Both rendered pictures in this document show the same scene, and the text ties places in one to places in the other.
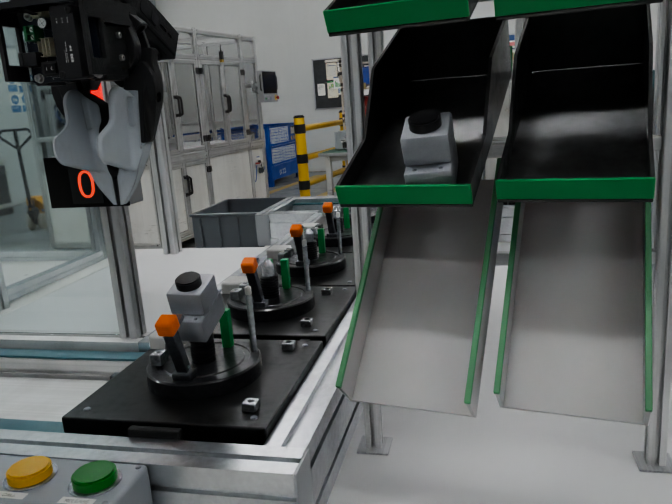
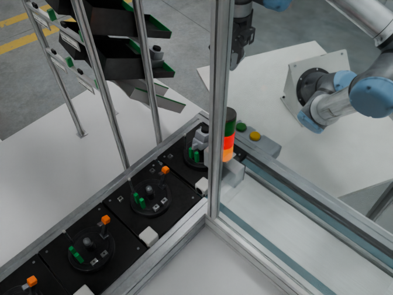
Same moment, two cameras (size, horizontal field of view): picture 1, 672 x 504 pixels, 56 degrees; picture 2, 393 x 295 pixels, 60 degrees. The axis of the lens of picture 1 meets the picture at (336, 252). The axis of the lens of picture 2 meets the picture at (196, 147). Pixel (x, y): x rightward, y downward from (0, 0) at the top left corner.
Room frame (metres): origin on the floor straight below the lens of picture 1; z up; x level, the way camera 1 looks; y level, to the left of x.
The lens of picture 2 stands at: (1.41, 0.55, 1.99)
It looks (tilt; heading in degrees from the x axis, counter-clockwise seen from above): 51 degrees down; 211
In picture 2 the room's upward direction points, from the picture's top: 2 degrees counter-clockwise
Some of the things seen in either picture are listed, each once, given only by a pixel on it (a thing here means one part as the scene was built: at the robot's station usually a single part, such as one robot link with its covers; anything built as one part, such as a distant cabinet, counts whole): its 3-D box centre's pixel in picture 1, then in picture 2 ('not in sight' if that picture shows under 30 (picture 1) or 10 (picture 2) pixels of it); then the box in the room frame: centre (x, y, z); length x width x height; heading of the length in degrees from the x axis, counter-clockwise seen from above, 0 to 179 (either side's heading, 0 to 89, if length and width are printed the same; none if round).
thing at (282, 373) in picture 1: (206, 381); (202, 157); (0.73, 0.17, 0.96); 0.24 x 0.24 x 0.02; 76
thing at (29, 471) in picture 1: (30, 475); not in sight; (0.54, 0.31, 0.96); 0.04 x 0.04 x 0.02
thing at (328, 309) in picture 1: (269, 282); (150, 192); (0.98, 0.11, 1.01); 0.24 x 0.24 x 0.13; 76
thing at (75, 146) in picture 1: (82, 150); not in sight; (0.50, 0.19, 1.26); 0.06 x 0.03 x 0.09; 166
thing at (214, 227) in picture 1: (273, 228); not in sight; (2.87, 0.28, 0.73); 0.62 x 0.42 x 0.23; 76
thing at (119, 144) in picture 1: (117, 148); not in sight; (0.49, 0.16, 1.26); 0.06 x 0.03 x 0.09; 166
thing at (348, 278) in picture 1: (309, 247); (88, 244); (1.21, 0.05, 1.01); 0.24 x 0.24 x 0.13; 76
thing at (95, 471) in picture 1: (95, 480); not in sight; (0.52, 0.24, 0.96); 0.04 x 0.04 x 0.02
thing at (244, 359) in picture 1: (205, 367); (202, 153); (0.73, 0.17, 0.98); 0.14 x 0.14 x 0.02
